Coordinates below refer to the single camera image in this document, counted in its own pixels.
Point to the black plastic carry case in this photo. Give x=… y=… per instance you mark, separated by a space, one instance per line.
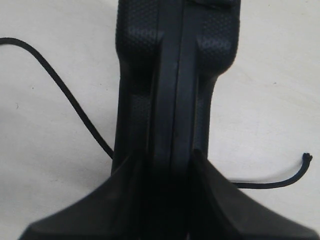
x=171 y=53

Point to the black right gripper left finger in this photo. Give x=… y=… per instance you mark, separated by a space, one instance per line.
x=111 y=212

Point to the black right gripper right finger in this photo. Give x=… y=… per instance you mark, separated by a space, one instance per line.
x=220 y=211

